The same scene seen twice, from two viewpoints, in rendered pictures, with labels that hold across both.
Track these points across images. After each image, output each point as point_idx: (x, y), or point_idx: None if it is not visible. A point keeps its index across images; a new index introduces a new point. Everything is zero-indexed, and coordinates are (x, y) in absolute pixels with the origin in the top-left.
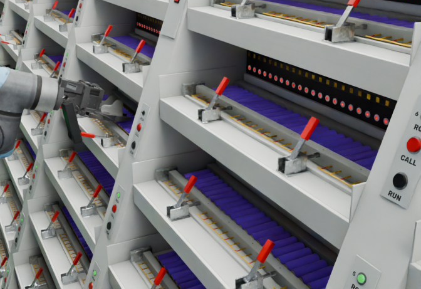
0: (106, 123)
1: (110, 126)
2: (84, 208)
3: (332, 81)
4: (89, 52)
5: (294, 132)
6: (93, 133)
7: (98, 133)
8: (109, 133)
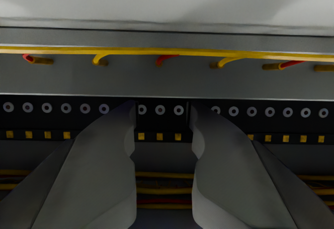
0: (202, 93)
1: (115, 90)
2: None
3: None
4: None
5: None
6: None
7: (189, 13)
8: (98, 45)
